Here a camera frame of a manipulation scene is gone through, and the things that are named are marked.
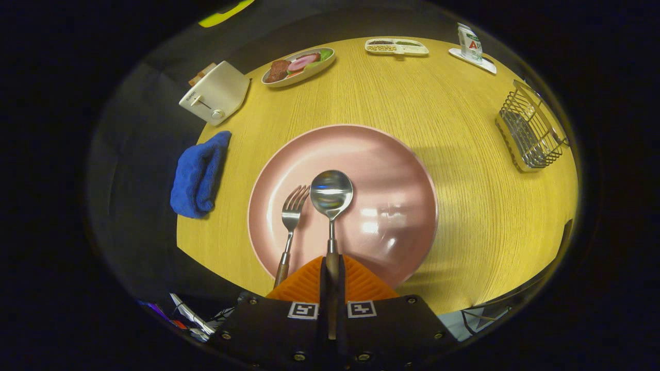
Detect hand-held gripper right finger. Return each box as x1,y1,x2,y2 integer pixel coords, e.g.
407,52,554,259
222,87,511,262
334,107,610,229
338,255,458,371

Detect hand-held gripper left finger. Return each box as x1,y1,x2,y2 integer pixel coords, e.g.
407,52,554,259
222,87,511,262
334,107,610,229
209,256,331,371

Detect wooden-handled metal fork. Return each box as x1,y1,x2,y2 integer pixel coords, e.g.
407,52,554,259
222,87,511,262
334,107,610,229
274,185,311,288

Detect wooden-handled metal spoon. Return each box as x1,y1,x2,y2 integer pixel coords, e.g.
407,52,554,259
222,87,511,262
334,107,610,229
310,170,354,341

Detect pink plate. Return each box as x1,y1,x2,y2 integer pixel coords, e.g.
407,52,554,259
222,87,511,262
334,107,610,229
247,124,439,289

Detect blue towel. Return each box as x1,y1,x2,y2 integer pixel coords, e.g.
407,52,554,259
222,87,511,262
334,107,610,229
170,131,232,219

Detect white oval food plate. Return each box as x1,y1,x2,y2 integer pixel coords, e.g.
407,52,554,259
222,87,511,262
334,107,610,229
261,47,336,88

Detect brown meat piece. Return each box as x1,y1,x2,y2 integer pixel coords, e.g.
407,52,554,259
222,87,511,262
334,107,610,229
266,60,292,83

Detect white toaster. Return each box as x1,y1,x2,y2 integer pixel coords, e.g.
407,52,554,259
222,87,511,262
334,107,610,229
179,61,251,126

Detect pink ham slice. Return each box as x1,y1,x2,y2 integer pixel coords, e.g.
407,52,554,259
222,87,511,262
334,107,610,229
288,54,320,72

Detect toast slices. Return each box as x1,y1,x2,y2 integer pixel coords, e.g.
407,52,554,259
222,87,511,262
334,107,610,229
188,62,217,87

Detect white divided dish with beans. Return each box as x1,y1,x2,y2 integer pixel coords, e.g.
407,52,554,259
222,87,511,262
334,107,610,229
365,38,430,57

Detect black backdrop cloth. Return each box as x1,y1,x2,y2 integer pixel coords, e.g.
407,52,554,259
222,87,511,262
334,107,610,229
85,0,465,299

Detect white coaster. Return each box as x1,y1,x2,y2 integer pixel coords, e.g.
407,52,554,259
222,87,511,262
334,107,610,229
449,47,497,75

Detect white bottle with green label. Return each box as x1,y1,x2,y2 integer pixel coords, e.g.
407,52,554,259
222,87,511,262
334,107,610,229
457,23,484,64

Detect metal wire basket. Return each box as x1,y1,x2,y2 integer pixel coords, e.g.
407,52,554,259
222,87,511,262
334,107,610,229
496,80,570,173

